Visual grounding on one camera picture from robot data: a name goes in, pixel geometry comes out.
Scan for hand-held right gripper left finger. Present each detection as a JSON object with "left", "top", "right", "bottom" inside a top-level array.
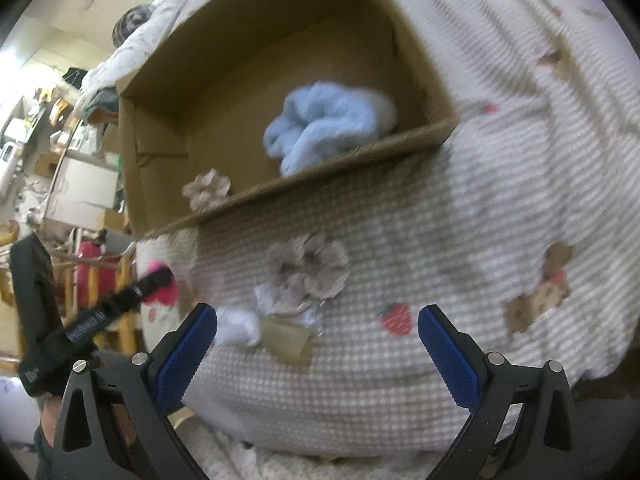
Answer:
[{"left": 50, "top": 303, "right": 218, "bottom": 480}]

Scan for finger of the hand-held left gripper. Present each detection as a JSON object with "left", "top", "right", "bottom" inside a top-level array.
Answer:
[{"left": 99, "top": 266, "right": 176, "bottom": 324}]

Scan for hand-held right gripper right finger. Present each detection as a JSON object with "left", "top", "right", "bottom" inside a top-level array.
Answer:
[{"left": 417, "top": 304, "right": 585, "bottom": 480}]

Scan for pink scrunchie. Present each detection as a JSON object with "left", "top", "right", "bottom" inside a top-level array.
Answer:
[{"left": 142, "top": 259, "right": 180, "bottom": 308}]

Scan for white fluffy scrunchie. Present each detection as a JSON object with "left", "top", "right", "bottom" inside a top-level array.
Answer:
[{"left": 215, "top": 284, "right": 281, "bottom": 348}]

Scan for large beige scrunchie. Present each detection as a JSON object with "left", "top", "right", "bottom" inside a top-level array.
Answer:
[{"left": 265, "top": 232, "right": 352, "bottom": 311}]

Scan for large cardboard box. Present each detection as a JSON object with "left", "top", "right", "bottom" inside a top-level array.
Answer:
[{"left": 116, "top": 0, "right": 458, "bottom": 238}]

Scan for cream fleece cloth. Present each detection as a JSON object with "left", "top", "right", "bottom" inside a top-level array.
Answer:
[{"left": 170, "top": 410, "right": 451, "bottom": 480}]

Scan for white floor cabinet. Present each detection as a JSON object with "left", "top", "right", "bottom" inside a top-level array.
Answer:
[{"left": 42, "top": 152, "right": 121, "bottom": 228}]

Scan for small beige scrunchie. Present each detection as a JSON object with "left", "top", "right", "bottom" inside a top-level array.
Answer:
[{"left": 181, "top": 169, "right": 232, "bottom": 213}]

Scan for checked printed bed blanket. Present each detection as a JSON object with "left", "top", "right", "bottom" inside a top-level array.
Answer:
[{"left": 135, "top": 0, "right": 640, "bottom": 461}]

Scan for small cardboard box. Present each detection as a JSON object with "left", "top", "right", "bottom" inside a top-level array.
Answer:
[{"left": 34, "top": 152, "right": 58, "bottom": 178}]

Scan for white appliance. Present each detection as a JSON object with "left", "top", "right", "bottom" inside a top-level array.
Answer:
[{"left": 0, "top": 142, "right": 23, "bottom": 186}]

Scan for black hanging bag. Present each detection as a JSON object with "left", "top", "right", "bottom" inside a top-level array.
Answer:
[{"left": 62, "top": 66, "right": 91, "bottom": 88}]

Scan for light blue fluffy cloth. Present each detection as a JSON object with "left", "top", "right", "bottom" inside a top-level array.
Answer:
[{"left": 262, "top": 82, "right": 398, "bottom": 177}]

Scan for white quilt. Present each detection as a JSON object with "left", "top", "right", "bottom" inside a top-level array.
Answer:
[{"left": 75, "top": 0, "right": 193, "bottom": 116}]

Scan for grey striped pillow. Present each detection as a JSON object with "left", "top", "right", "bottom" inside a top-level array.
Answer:
[{"left": 111, "top": 4, "right": 155, "bottom": 47}]

